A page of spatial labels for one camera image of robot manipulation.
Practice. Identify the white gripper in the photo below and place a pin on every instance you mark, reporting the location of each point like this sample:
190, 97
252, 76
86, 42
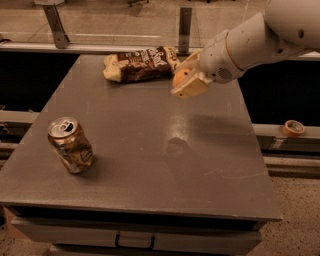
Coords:
215, 60

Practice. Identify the orange fruit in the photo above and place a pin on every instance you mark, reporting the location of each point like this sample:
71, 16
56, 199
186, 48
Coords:
180, 76

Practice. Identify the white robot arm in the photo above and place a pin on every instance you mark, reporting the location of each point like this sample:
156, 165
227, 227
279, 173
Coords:
285, 29

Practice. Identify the brown chip bag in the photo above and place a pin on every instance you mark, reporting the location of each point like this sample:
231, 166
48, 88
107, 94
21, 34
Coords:
129, 67

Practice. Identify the orange tape roll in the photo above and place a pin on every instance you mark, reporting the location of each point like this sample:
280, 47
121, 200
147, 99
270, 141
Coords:
293, 128

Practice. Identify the dented brown soda can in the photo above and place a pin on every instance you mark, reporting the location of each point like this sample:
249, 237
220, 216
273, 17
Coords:
68, 140

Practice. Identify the middle metal railing bracket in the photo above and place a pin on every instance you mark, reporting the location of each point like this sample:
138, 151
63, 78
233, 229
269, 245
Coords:
184, 29

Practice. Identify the metal railing bracket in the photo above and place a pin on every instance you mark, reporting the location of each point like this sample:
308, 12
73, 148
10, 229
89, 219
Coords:
184, 29
60, 37

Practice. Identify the left metal railing bracket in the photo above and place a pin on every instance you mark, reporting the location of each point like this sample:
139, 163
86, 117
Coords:
60, 37

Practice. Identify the grey drawer with black handle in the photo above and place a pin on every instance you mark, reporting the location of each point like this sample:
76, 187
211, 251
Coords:
91, 238

